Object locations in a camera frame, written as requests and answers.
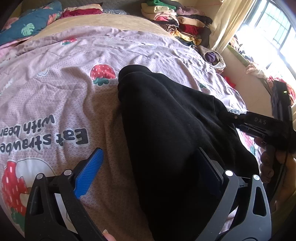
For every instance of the cream window curtain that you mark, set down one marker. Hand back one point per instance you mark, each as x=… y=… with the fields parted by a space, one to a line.
x=227 y=21

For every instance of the beige bed sheet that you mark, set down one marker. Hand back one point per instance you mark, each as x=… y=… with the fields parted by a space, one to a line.
x=122 y=22

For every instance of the red folded cloth on bed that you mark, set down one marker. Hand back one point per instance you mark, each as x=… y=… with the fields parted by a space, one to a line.
x=89 y=9

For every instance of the pile of folded clothes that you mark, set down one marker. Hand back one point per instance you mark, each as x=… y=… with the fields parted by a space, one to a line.
x=187 y=24

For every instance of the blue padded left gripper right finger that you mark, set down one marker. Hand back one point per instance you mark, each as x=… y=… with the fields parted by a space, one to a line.
x=208 y=166

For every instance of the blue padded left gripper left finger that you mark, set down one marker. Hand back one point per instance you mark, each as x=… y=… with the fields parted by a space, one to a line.
x=87 y=172

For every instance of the pink blanket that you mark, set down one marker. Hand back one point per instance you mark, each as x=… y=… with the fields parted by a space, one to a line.
x=8 y=50

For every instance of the teal leaf print pillow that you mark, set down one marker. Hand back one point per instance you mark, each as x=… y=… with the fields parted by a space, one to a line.
x=31 y=22

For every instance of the clothes on window sill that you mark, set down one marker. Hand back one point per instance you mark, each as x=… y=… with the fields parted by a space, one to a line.
x=267 y=76

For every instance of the red plastic bag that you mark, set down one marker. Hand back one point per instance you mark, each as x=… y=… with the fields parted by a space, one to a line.
x=228 y=80

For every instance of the bag with purple clothes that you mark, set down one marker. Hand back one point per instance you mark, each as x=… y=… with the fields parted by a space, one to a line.
x=212 y=57

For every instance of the person's left hand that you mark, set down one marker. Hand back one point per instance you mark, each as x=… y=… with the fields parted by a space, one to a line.
x=108 y=236

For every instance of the black sweatshirt with orange cuffs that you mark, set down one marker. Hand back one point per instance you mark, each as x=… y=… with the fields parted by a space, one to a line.
x=165 y=125

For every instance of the pink strawberry print duvet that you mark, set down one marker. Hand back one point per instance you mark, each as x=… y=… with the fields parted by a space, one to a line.
x=59 y=102

